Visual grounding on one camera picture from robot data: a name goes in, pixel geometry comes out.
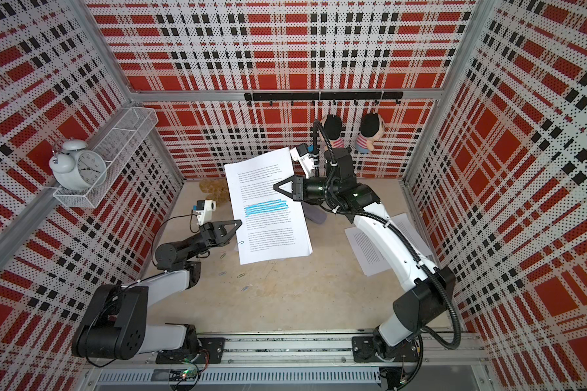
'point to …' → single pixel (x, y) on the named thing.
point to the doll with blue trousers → (371, 128)
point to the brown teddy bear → (216, 189)
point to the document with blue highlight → (272, 225)
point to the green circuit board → (187, 374)
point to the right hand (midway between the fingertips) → (280, 188)
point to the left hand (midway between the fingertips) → (245, 224)
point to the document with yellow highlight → (371, 261)
